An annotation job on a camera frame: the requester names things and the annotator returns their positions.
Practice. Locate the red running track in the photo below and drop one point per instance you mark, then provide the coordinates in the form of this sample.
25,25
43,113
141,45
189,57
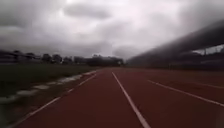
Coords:
100,103

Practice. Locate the row of trees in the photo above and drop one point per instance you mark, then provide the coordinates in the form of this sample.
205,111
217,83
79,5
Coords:
66,60

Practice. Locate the grandstand building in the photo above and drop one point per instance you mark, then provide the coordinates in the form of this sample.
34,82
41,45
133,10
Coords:
186,53

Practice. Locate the pale stone kerb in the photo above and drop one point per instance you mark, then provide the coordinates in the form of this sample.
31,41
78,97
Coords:
40,87

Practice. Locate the green grass field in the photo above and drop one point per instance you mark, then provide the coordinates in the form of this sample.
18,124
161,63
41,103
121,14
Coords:
30,76

